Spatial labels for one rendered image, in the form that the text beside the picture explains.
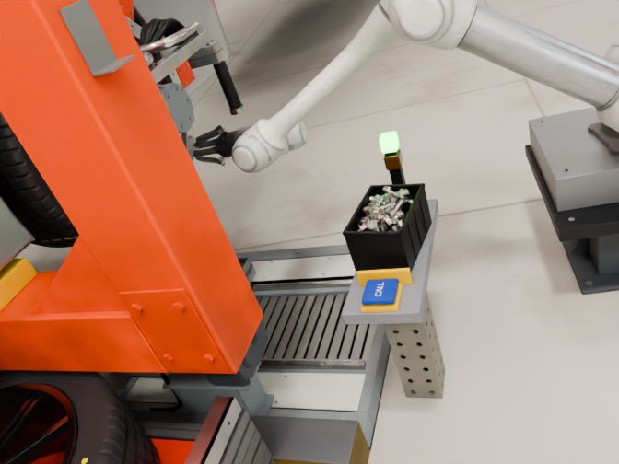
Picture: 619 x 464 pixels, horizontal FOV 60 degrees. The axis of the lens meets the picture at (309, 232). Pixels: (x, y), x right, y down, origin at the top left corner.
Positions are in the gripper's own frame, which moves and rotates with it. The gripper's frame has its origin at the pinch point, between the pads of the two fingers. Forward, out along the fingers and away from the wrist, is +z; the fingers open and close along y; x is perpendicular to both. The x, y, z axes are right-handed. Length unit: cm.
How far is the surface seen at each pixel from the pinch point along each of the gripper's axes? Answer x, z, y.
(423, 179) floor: -97, -57, 7
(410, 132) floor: -133, -45, 43
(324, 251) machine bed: -50, -27, -29
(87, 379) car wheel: 48, -10, -67
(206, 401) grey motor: 10, -15, -76
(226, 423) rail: 39, -39, -76
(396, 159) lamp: 10, -71, -16
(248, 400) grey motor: 8, -27, -76
